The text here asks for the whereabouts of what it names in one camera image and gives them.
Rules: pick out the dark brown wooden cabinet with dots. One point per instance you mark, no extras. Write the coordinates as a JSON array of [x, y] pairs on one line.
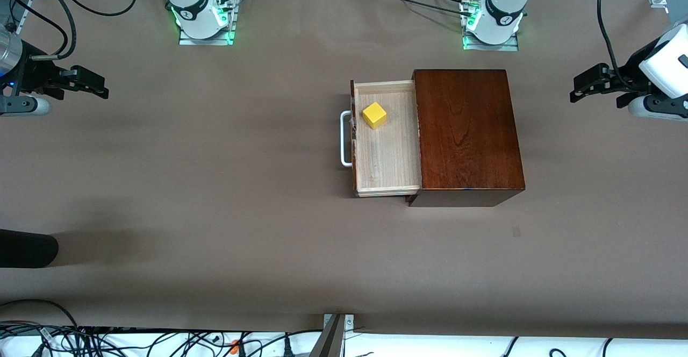
[[467, 131]]

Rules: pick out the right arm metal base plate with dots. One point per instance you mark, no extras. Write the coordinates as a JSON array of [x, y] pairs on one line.
[[207, 41]]

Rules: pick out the black rounded cylinder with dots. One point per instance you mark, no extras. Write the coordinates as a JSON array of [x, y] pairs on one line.
[[27, 248]]

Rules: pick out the orange plug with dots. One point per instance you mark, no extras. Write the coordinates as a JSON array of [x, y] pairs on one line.
[[235, 346]]

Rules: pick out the aluminium frame side rail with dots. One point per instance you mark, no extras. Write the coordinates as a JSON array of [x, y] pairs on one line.
[[24, 15]]

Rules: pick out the yellow cube block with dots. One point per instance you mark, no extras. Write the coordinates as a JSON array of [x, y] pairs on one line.
[[374, 116]]

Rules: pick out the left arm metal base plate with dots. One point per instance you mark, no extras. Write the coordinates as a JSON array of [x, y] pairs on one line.
[[492, 47]]

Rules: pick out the aluminium bracket post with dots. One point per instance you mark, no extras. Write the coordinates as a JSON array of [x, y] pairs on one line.
[[333, 335]]

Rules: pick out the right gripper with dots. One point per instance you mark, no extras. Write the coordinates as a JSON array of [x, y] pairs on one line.
[[36, 75]]

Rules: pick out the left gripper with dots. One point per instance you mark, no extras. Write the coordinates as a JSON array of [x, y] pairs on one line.
[[628, 75]]

